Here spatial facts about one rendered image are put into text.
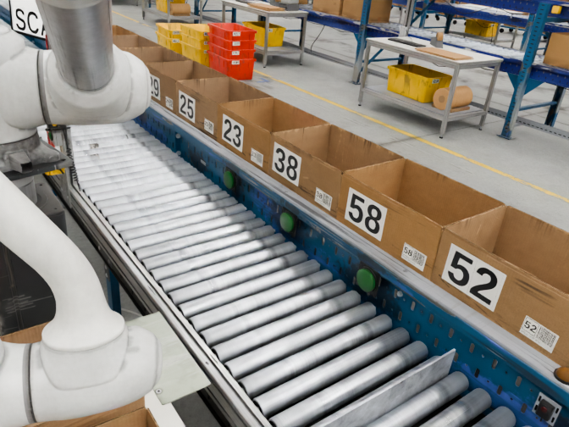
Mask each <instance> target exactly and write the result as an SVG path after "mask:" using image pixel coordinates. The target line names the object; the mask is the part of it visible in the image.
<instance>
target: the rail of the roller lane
mask: <svg viewBox="0 0 569 427"><path fill-rule="evenodd" d="M49 176H50V178H51V179H52V181H53V182H54V183H55V185H56V186H57V188H58V189H59V190H60V191H61V185H60V179H59V175H49ZM69 191H70V198H71V205H72V208H73V210H74V211H75V212H76V213H77V214H78V216H79V217H80V219H81V220H82V222H83V223H84V224H85V226H86V227H87V229H88V230H89V231H90V232H91V234H92V235H93V236H94V238H95V239H96V240H97V242H98V244H99V245H100V246H101V248H102V249H103V251H104V252H105V253H106V254H107V255H108V257H109V258H110V260H111V261H112V263H113V264H114V266H115V267H116V268H117V270H118V271H119V272H120V273H121V275H122V276H123V277H124V279H125V280H126V282H127V283H128V285H129V286H130V288H131V289H132V290H133V292H134V293H135V294H136V295H137V297H138V298H139V299H140V301H141V302H142V304H143V305H144V307H145V308H146V310H147V311H148V312H149V314H152V313H156V312H159V313H160V314H161V315H162V316H163V317H164V319H165V320H166V321H167V323H168V325H169V326H170V327H171V329H172V330H173V332H174V333H175V334H176V335H177V336H178V338H179V339H180V341H181V342H182V344H183V345H184V347H185V348H186V350H187V351H188V353H189V354H190V355H191V356H192V357H193V359H194V360H195V362H196V363H197V365H198V366H199V368H200V369H201V370H202V372H203V373H204V374H205V375H206V377H207V378H208V380H209V381H210V383H211V384H210V385H209V386H207V387H204V389H205V390H206V391H207V393H208V395H209V396H210V397H211V398H212V399H213V401H214V402H215V404H216V405H217V406H218V408H219V409H220V411H221V412H222V414H223V415H224V417H225V418H226V419H227V420H228V421H229V423H230V424H231V426H232V427H273V426H272V425H271V424H270V423H269V422H268V421H267V420H266V418H265V417H264V416H263V415H262V413H261V412H260V411H259V409H258V408H257V407H256V405H255V404H254V403H253V402H252V400H251V399H250V398H249V397H248V395H247V394H246V393H245V392H244V391H243V390H242V389H241V387H240V386H239V385H238V383H237V382H236V381H235V379H234V378H233V377H232V376H231V375H230V373H229V372H228V371H227V369H226V368H225V367H224V366H223V365H222V364H221V363H220V361H219V360H218V359H217V357H216V356H215V355H214V354H213V352H212V351H211V350H210V349H209V347H208V346H207V345H206V343H205V342H204V341H203V340H202V338H201V337H200V336H199V335H198V334H197V333H196V331H195V330H194V329H193V328H192V327H191V325H190V324H189V323H188V321H187V320H186V319H185V317H184V316H183V315H182V314H181V312H180V311H179V310H178V309H177V307H175V305H174V304H173V303H172V302H171V301H170V299H169V298H168V297H167V295H166V294H165V293H164V292H163V290H162V289H161V288H160V286H159V285H158V284H157V282H156V281H155V280H154V279H153V278H152V277H151V276H150V275H149V273H148V272H147V271H146V269H145V268H144V267H143V266H142V264H141V263H140V262H139V260H138V259H137V258H136V257H135V255H134V254H133V253H132V252H131V250H130V249H129V248H128V247H127V246H126V245H125V244H124V242H123V241H122V240H121V238H120V237H119V236H118V234H117V233H116V232H115V231H114V230H113V228H112V227H111V226H110V224H109V223H108V222H107V221H106V220H105V218H103V216H102V215H101V214H100V212H99V211H98V210H97V209H96V207H95V206H94V205H93V204H92V202H91V201H90V200H89V198H88V197H87V196H86V194H85V193H84V192H83V191H82V190H81V189H80V191H79V188H78V186H77V184H75V185H73V184H71V186H69Z"/></svg>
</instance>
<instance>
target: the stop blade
mask: <svg viewBox="0 0 569 427"><path fill-rule="evenodd" d="M455 352H456V349H452V350H451V351H449V352H447V353H446V354H444V355H442V356H440V357H439V358H436V359H435V360H434V361H432V362H430V363H428V364H426V365H424V366H423V367H421V368H420V369H418V370H416V371H414V372H413V373H411V374H409V375H408V376H406V377H404V378H402V379H401V380H398V381H396V382H395V383H394V384H392V385H390V386H388V387H386V388H385V389H383V390H381V391H380V392H378V393H376V394H374V395H373V396H371V397H369V398H368V399H366V400H364V401H363V402H360V403H358V404H357V405H356V406H354V407H352V408H350V409H348V410H347V411H345V412H343V413H342V414H340V415H338V416H336V417H335V418H333V419H331V420H330V421H328V422H326V423H324V424H322V425H320V426H319V427H366V426H367V425H369V424H371V423H372V422H373V421H375V420H377V419H379V418H380V417H382V416H384V415H385V414H386V413H388V412H390V411H391V410H393V409H395V408H397V407H398V406H400V405H401V404H402V403H404V402H406V401H408V400H409V399H411V398H413V397H414V396H416V395H417V394H419V393H420V392H422V391H424V390H426V389H427V388H429V387H430V386H431V385H434V384H435V383H437V382H438V381H440V380H442V379H443V378H445V377H446V376H448V373H449V371H450V366H451V364H452V360H453V357H454V355H455Z"/></svg>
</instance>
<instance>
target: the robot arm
mask: <svg viewBox="0 0 569 427"><path fill-rule="evenodd" d="M35 2H36V6H37V8H38V11H39V14H40V16H41V20H42V23H43V25H44V28H45V30H46V33H47V37H48V40H49V41H50V44H51V47H52V50H37V49H35V48H31V47H26V46H25V42H24V39H23V38H22V37H21V36H20V35H19V34H18V33H16V32H15V31H13V30H11V29H9V28H7V27H5V26H3V25H0V242H1V243H3V244H4V245H5V246H6V247H8V248H9V249H10V250H11V251H13V252H14V253H15V254H16V255H18V256H19V257H20V258H21V259H23V260H24V261H25V262H26V263H27V264H29V265H30V266H31V267H32V268H33V269H34V270H35V271H36V272H37V273H38V274H39V275H40V276H41V277H42V278H43V279H44V280H45V281H46V282H47V283H48V284H49V286H50V287H51V289H52V292H53V295H54V297H55V300H56V314H55V317H54V319H53V320H52V321H51V322H50V323H48V324H47V325H46V326H45V328H44V329H43V331H42V334H41V335H42V339H41V341H39V342H35V343H27V344H16V343H9V342H5V341H1V339H0V427H22V426H25V425H28V424H34V423H38V422H44V421H52V420H66V419H77V418H81V417H85V416H89V415H92V414H97V413H102V412H106V411H109V410H112V409H115V408H120V407H123V406H124V405H127V404H129V403H132V402H134V401H136V400H138V399H140V398H142V397H143V396H145V395H146V394H147V393H149V392H150V391H151V390H152V389H153V387H154V386H155V385H156V384H157V383H158V382H159V380H160V377H161V373H162V366H163V351H162V344H161V342H160V340H159V339H158V338H157V337H156V336H155V335H154V334H153V333H152V332H151V331H149V330H146V329H144V328H142V327H140V326H136V325H134V326H127V325H126V324H125V323H124V318H123V317H122V316H121V315H120V314H119V313H116V312H114V311H113V310H111V309H110V308H109V306H108V304H107V302H106V298H105V296H104V293H103V290H102V287H101V284H100V282H99V279H98V278H97V275H96V273H95V271H94V269H93V268H92V266H91V264H90V263H89V261H88V260H87V258H86V257H85V256H84V254H83V253H82V252H81V251H80V249H79V248H78V247H77V246H76V245H75V244H74V243H73V242H72V241H71V240H70V239H69V238H68V237H67V236H66V235H65V234H64V233H63V232H62V231H61V230H60V229H59V228H58V227H57V226H56V225H55V224H54V223H53V222H52V221H51V220H50V219H49V218H48V217H47V216H46V215H45V214H44V213H43V212H42V211H41V210H40V209H39V208H38V207H37V206H36V205H35V204H34V203H33V202H32V201H31V200H30V199H29V198H28V197H27V196H26V195H25V194H24V193H22V192H21V191H20V190H19V189H18V188H17V187H16V186H15V185H14V184H13V183H12V182H11V181H10V180H9V179H8V178H7V177H6V176H5V175H4V174H3V173H5V172H9V171H12V170H15V171H18V172H20V173H22V174H25V173H29V172H31V171H32V170H33V165H37V164H44V163H51V162H56V161H58V160H59V159H60V156H59V152H57V151H55V150H52V149H50V148H49V147H47V146H45V145H44V144H43V143H42V142H41V141H40V137H39V134H38V130H37V127H39V126H42V125H109V124H117V123H123V122H126V121H129V120H131V119H134V118H136V117H137V116H139V115H141V114H143V113H144V112H145V110H146V109H147V108H148V107H149V105H150V102H151V95H152V87H151V77H150V73H149V70H148V68H147V67H146V66H145V65H144V63H143V62H142V61H141V60H140V59H138V58H137V57H136V56H134V55H133V54H131V53H128V52H125V51H121V50H120V49H118V48H117V47H116V46H115V45H114V44H113V31H112V25H113V15H112V0H35Z"/></svg>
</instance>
